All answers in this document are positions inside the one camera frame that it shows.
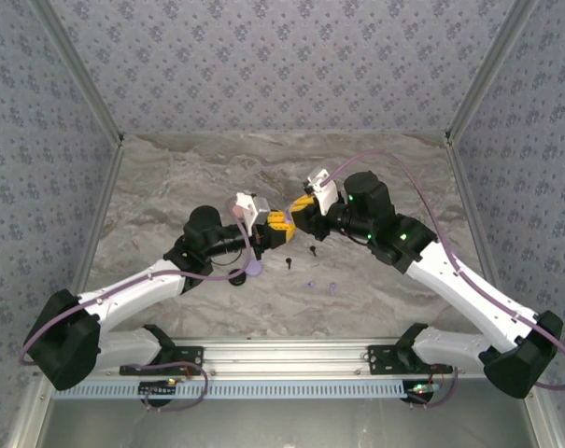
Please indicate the black round charging case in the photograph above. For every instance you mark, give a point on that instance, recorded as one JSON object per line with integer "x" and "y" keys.
{"x": 237, "y": 282}

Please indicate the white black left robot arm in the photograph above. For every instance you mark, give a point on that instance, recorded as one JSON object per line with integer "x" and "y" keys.
{"x": 132, "y": 289}

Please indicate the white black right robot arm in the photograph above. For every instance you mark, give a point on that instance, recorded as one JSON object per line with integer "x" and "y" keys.
{"x": 459, "y": 289}

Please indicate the small black controller board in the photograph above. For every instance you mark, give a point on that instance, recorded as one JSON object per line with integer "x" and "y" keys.
{"x": 419, "y": 394}
{"x": 156, "y": 389}

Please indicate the grey metal panel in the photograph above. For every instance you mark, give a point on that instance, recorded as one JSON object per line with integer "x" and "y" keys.
{"x": 282, "y": 424}

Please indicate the aluminium side rail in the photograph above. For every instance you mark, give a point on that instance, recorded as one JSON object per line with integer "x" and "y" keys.
{"x": 457, "y": 158}
{"x": 108, "y": 186}

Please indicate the long aluminium base rail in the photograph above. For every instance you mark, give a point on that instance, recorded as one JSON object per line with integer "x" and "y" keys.
{"x": 282, "y": 359}

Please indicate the aluminium corner post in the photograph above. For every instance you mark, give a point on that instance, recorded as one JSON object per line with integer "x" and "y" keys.
{"x": 490, "y": 70}
{"x": 80, "y": 70}

